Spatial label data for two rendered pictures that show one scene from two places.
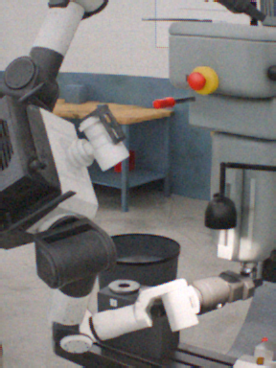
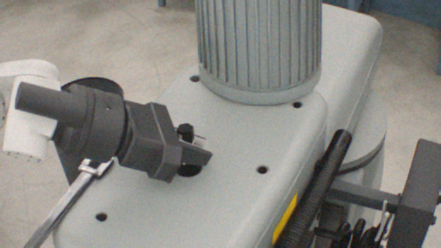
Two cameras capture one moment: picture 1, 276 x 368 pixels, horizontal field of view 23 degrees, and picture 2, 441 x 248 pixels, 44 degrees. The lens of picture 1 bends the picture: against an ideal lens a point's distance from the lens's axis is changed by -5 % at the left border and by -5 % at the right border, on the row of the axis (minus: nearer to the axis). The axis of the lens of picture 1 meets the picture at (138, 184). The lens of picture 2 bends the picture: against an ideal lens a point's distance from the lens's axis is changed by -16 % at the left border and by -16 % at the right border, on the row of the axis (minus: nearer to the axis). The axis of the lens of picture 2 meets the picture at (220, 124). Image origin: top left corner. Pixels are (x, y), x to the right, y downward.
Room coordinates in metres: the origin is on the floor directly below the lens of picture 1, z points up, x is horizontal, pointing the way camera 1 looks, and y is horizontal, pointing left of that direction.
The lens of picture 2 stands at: (0.97, -0.21, 2.46)
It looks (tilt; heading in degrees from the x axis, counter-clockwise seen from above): 39 degrees down; 349
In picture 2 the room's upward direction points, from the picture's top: 3 degrees counter-clockwise
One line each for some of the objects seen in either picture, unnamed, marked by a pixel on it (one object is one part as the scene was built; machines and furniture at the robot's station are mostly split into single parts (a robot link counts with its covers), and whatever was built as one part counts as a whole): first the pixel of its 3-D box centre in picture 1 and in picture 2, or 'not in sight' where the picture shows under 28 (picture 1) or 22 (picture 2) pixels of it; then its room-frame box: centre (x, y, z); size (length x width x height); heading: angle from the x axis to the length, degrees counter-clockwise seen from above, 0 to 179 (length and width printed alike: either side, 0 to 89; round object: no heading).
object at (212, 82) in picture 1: (204, 80); not in sight; (1.40, -0.14, 1.76); 0.06 x 0.02 x 0.06; 51
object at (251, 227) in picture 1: (255, 192); not in sight; (1.59, -0.28, 1.47); 0.21 x 0.19 x 0.32; 51
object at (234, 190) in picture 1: (231, 213); not in sight; (1.50, -0.21, 1.44); 0.04 x 0.04 x 0.21; 51
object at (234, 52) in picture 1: (257, 56); (197, 201); (1.59, -0.29, 1.81); 0.47 x 0.26 x 0.16; 141
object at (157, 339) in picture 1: (139, 317); not in sight; (1.83, 0.00, 1.01); 0.22 x 0.12 x 0.20; 59
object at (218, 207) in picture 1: (220, 211); not in sight; (1.41, -0.18, 1.48); 0.07 x 0.07 x 0.06
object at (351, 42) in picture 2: not in sight; (306, 97); (1.97, -0.59, 1.66); 0.80 x 0.23 x 0.20; 141
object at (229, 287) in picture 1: (221, 290); not in sight; (1.53, -0.21, 1.23); 0.13 x 0.12 x 0.10; 36
